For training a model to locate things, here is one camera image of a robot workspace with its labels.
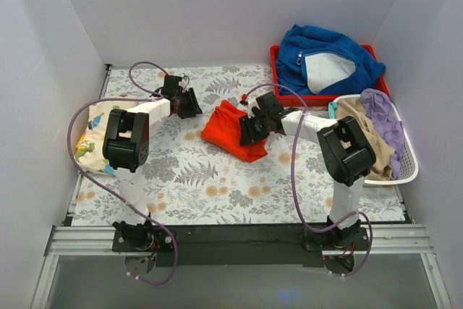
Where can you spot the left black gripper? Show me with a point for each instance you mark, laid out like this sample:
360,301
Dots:
190,103

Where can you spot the dinosaur print folded cloth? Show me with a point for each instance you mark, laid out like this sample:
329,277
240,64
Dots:
89,148

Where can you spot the orange t shirt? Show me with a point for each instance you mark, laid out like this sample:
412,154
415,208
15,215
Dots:
223,130

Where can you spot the beige garment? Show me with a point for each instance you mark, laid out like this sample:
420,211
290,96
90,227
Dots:
381,169

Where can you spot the red plastic tray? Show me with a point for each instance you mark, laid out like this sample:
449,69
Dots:
315,101

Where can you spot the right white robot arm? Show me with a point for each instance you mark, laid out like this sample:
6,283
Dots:
346,153

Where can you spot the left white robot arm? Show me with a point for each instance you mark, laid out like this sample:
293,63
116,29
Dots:
126,147

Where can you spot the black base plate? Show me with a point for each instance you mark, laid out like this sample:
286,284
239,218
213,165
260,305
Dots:
237,244

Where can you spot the purple garment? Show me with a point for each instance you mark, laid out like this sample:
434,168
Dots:
379,109

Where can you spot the white laundry basket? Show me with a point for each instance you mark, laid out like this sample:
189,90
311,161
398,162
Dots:
409,167

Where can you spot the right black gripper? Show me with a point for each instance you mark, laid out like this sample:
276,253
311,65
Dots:
251,129

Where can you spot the blue zip jacket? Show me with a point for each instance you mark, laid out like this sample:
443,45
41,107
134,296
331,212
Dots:
313,61

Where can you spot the aluminium frame rail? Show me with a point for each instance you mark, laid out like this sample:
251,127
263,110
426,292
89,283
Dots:
385,239

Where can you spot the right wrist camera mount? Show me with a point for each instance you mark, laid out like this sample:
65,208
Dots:
250,104

